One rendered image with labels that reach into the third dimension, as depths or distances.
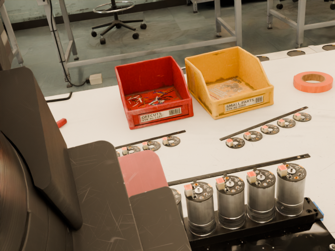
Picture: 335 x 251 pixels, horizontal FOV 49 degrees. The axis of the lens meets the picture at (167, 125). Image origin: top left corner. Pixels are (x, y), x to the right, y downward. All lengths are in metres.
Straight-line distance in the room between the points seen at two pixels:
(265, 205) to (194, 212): 0.06
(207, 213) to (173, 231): 0.17
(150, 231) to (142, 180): 0.03
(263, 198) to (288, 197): 0.02
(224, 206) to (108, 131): 0.27
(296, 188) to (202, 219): 0.09
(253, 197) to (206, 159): 0.14
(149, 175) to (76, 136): 0.39
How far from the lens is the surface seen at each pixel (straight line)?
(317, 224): 0.37
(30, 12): 4.79
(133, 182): 0.17
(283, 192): 0.34
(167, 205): 0.16
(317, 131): 0.52
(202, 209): 0.32
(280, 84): 0.64
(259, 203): 0.33
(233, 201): 0.32
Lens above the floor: 1.02
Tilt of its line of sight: 30 degrees down
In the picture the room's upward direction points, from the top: 8 degrees counter-clockwise
